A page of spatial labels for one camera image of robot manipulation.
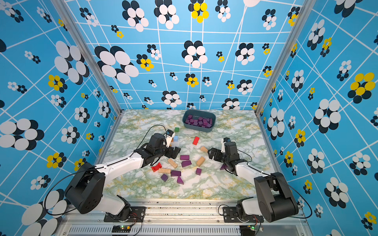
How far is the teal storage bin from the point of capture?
109 centimetres

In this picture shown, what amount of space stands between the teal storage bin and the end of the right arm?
0.81 feet

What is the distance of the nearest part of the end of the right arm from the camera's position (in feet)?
2.19
